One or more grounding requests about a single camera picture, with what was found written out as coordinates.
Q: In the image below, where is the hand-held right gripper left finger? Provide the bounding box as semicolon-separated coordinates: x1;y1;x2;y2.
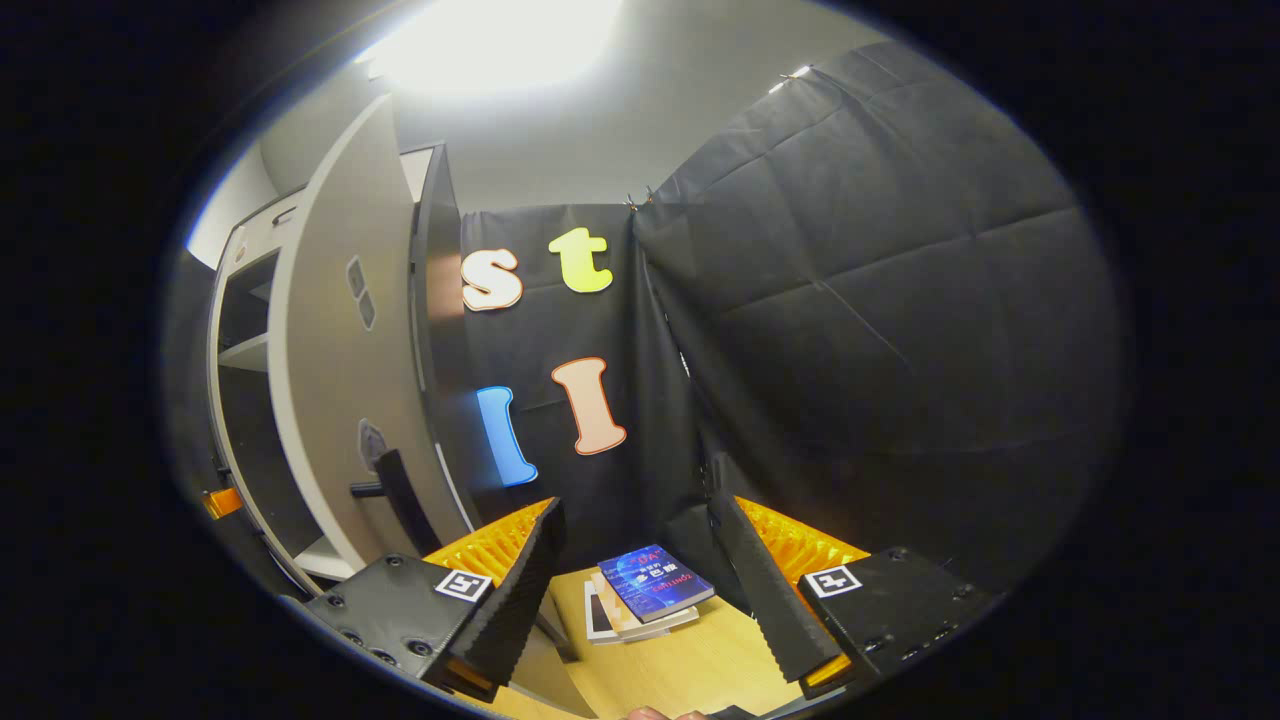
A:
298;496;568;703

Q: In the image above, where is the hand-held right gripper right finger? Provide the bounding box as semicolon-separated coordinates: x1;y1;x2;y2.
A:
707;488;1004;701

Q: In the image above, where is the beige cabinet door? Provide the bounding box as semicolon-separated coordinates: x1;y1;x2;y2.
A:
266;95;601;720

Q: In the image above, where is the beige double-door shoe cabinet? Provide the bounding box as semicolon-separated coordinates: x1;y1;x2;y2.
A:
205;143;483;601

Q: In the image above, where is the beige cabinet shelf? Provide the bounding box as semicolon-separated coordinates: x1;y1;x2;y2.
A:
217;332;272;374
292;538;358;583

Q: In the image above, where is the beige cabinet drawer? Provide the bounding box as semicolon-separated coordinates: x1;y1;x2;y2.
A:
224;188;311;269

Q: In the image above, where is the white book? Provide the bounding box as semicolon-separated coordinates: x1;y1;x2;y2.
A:
584;580;673;645

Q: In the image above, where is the blue book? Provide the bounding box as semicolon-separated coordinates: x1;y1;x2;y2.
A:
598;543;717;624

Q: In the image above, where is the black backdrop cloth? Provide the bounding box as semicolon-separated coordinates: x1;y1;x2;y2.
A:
160;40;1126;601

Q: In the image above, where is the large ceiling light panel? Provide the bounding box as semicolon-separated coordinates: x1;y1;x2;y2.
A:
365;0;626;96

